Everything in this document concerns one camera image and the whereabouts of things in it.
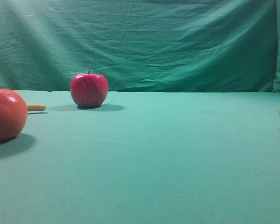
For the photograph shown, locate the orange fruit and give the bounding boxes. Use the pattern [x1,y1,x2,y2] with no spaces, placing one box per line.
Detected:
[0,89,28,141]

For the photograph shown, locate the green table cloth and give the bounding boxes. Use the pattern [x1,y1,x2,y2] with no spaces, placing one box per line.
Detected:
[0,91,280,224]

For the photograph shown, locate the green backdrop cloth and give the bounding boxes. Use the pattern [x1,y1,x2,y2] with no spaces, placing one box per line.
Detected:
[0,0,280,92]

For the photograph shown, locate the yellow banana tip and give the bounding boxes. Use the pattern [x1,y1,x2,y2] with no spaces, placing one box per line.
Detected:
[26,104,46,111]

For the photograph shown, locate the red apple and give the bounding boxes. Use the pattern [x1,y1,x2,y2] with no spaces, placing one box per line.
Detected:
[70,70,108,108]

